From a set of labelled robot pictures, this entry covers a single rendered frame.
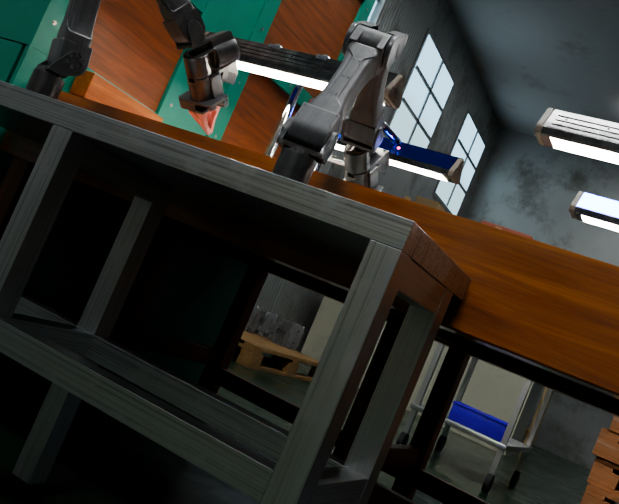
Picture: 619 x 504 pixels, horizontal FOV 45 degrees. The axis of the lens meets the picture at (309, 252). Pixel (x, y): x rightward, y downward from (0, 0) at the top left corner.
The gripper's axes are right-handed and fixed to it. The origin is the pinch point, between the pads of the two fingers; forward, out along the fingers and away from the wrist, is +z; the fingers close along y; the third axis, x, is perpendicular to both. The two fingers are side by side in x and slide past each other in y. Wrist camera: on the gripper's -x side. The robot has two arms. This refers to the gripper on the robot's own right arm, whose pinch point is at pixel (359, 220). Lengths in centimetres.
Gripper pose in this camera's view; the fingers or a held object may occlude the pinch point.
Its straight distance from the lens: 180.2
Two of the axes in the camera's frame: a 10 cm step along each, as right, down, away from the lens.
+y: -8.1, -3.1, 4.9
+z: 0.8, 7.8, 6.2
